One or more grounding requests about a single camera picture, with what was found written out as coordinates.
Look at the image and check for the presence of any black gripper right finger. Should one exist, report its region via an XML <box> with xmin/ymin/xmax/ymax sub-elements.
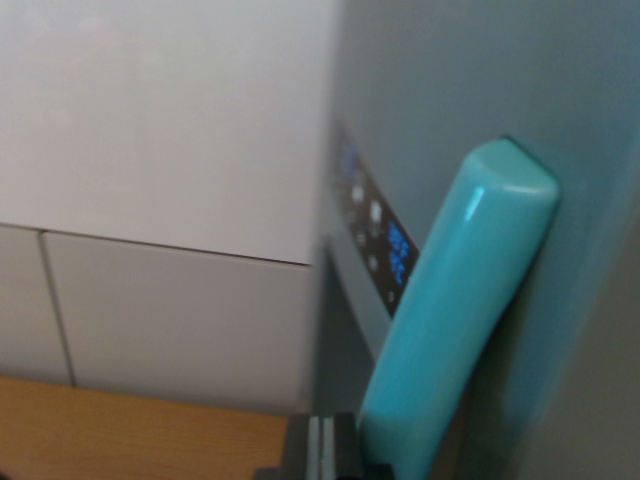
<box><xmin>322</xmin><ymin>410</ymin><xmax>394</xmax><ymax>480</ymax></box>

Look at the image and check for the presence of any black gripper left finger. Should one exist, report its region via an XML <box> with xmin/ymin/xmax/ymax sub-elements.
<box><xmin>253</xmin><ymin>412</ymin><xmax>322</xmax><ymax>480</ymax></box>

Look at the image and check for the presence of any teal handle of display door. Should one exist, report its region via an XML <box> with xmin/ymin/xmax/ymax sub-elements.
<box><xmin>356</xmin><ymin>136</ymin><xmax>561</xmax><ymax>480</ymax></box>

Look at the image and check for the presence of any grey toy refrigerator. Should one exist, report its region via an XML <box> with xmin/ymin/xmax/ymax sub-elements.
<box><xmin>308</xmin><ymin>0</ymin><xmax>640</xmax><ymax>480</ymax></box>

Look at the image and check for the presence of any black temperature display panel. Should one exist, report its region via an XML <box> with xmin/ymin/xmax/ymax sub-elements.
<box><xmin>329</xmin><ymin>119</ymin><xmax>421</xmax><ymax>319</ymax></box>

